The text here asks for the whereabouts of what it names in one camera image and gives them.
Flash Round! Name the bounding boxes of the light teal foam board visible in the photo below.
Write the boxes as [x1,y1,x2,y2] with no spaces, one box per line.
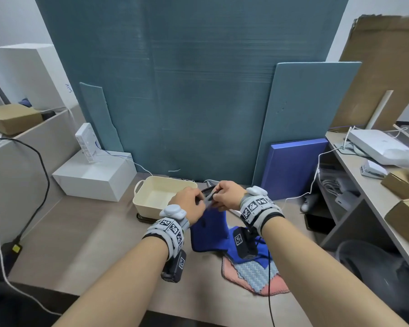
[252,61,362,188]

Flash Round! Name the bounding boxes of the large dark teal foam panel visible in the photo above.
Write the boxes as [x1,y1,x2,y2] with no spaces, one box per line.
[34,0,350,186]

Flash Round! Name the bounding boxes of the flat brown cardboard box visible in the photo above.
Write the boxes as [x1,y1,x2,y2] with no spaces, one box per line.
[0,104,43,136]

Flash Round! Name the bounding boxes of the blue cloth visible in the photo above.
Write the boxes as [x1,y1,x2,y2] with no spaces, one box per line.
[190,205,270,269]

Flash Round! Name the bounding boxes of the thick black cable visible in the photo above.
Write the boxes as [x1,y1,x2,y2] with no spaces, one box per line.
[0,135,51,246]

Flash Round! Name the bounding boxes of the thin blue cable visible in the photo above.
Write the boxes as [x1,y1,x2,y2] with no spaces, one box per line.
[95,139,134,164]

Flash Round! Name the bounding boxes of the small teal foam strip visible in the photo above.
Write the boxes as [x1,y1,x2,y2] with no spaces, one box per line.
[79,82,125,153]

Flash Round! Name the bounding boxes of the person's right forearm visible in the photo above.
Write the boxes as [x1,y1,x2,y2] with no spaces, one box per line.
[261,216,409,327]

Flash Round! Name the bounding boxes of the thin black camera cable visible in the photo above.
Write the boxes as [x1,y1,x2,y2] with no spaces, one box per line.
[258,236,277,327]

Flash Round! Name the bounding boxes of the white flat slat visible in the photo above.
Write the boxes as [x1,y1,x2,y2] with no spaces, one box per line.
[365,90,394,131]

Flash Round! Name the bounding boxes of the person's right hand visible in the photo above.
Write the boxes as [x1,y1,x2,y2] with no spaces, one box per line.
[211,180,248,212]

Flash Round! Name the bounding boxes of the white router device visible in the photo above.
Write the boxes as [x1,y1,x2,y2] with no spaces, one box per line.
[75,123,98,164]

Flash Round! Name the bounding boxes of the white open box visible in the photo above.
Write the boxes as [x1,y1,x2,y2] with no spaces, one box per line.
[52,150,138,203]

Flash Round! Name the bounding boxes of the cream plastic basin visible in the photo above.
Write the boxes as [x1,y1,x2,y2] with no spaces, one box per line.
[132,176,198,220]

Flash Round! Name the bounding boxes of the grey shelf desk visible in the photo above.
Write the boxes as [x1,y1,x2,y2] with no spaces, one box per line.
[313,130,409,273]

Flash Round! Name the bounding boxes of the person's left hand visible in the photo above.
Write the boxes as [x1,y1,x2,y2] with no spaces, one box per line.
[169,186,207,225]

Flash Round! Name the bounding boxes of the large brown cardboard box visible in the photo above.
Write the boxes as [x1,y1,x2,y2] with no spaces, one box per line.
[384,197,409,255]

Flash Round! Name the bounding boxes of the black power adapter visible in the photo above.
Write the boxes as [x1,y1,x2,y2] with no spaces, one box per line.
[0,241,23,270]

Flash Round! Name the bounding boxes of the thin white cable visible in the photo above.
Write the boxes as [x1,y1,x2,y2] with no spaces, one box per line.
[280,125,409,205]

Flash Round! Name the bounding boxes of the black clip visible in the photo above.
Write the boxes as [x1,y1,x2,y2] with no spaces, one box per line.
[199,186,219,205]

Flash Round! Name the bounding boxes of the white stapler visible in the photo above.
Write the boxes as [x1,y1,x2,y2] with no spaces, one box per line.
[359,159,389,180]

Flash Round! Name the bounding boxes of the white marker wrist band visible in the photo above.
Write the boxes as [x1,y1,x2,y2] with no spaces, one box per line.
[142,204,191,261]
[239,186,285,237]

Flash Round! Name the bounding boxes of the person's left forearm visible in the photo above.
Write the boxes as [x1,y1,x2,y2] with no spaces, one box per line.
[53,235,171,327]

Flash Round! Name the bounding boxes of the blue binder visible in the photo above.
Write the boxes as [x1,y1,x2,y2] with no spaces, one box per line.
[260,138,329,201]

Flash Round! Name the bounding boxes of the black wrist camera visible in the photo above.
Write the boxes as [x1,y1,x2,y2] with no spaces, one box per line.
[232,227,259,261]
[160,249,187,283]

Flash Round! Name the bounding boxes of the pink teal striped cloth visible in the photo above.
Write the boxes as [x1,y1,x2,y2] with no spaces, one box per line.
[221,255,290,297]

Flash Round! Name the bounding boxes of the white power adapters with cords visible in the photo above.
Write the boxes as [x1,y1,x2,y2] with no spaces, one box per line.
[318,168,361,212]

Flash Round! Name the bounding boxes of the small brown cardboard box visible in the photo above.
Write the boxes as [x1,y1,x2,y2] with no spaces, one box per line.
[381,169,409,200]

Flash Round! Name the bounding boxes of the white flat electronic device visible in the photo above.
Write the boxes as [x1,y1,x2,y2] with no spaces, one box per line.
[347,129,409,166]

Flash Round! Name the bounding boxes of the tall white box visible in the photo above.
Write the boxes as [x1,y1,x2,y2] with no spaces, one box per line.
[0,43,79,111]

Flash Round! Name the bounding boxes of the brown cardboard sheet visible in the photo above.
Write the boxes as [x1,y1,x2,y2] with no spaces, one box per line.
[329,15,409,133]

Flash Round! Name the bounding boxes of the grey partition wall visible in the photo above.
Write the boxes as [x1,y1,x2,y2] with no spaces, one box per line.
[0,105,86,267]

